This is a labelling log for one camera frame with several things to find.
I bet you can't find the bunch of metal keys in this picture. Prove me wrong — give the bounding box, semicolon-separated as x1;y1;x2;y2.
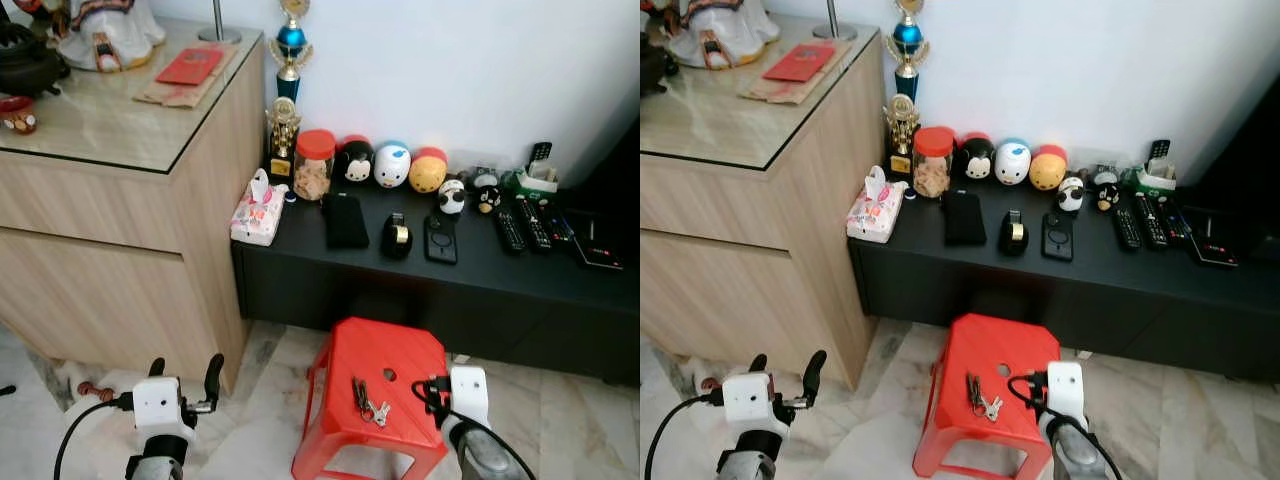
965;373;1004;423
350;377;391;428

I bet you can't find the red plastic stool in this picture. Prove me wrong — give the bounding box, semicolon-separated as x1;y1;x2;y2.
912;313;1061;480
292;317;451;480

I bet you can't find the light wooden cabinet glass top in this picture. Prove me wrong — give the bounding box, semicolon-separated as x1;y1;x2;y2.
640;12;886;391
0;15;266;391

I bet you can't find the pink white tissue pack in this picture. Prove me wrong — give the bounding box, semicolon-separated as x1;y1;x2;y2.
230;168;290;247
847;165;909;244

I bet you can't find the flat black set-top box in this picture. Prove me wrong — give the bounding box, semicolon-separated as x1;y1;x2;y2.
1185;205;1241;269
565;208;626;271

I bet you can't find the low black TV console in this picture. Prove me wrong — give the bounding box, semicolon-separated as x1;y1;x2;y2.
232;175;641;386
848;175;1280;381

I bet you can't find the flat black wallet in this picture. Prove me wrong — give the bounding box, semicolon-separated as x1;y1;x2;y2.
943;188;989;247
322;190;371;251

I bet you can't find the clear jar red lid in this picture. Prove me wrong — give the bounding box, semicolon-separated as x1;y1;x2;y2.
293;129;337;203
912;126;957;199

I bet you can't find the black tape dispenser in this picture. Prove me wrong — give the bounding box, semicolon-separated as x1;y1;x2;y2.
998;210;1031;257
381;212;414;261

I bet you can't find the black remote control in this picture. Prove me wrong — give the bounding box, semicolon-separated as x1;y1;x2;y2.
515;195;554;251
1163;203;1194;244
1133;193;1171;249
1112;203;1143;251
494;205;528;255
545;205;576;246

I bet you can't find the black mouse plush toy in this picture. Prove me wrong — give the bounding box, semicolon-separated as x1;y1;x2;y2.
335;135;376;186

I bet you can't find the small gold trophy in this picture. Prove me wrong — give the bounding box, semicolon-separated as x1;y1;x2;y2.
883;93;921;181
265;97;301;186

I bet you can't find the brown paper sheet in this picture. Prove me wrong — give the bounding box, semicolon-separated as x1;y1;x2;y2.
133;42;241;109
738;38;853;105

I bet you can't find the white blue plush toy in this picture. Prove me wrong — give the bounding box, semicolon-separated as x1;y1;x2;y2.
373;141;413;190
993;138;1033;187

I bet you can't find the green white holder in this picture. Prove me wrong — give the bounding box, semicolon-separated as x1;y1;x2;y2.
503;160;561;196
1122;160;1179;193

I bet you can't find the small red cup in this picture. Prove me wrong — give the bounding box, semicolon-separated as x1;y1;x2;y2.
0;95;39;136

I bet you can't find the yellow red plush toy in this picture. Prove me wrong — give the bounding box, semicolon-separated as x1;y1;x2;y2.
1028;144;1069;192
408;147;449;195

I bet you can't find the red envelope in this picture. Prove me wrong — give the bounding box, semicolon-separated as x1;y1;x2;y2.
762;43;837;83
155;47;225;87

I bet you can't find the black metal pot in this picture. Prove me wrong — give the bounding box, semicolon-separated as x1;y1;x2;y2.
640;28;681;98
0;20;71;99

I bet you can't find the white robed statue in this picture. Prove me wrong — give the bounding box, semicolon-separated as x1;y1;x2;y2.
40;0;168;74
660;0;781;71

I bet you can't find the silver stand base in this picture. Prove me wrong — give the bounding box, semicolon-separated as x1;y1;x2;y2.
197;0;243;45
812;0;857;41

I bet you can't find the tall blue gold trophy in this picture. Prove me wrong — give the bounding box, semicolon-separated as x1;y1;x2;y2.
268;0;314;101
885;0;931;101

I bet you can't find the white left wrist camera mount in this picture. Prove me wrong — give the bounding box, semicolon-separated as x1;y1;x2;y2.
722;373;776;426
133;377;186;436

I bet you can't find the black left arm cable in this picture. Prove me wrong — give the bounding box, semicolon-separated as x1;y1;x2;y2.
52;395;136;480
645;392;726;480

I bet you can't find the black phone with ring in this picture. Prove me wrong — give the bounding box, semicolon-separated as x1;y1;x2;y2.
423;212;460;266
1041;210;1076;263

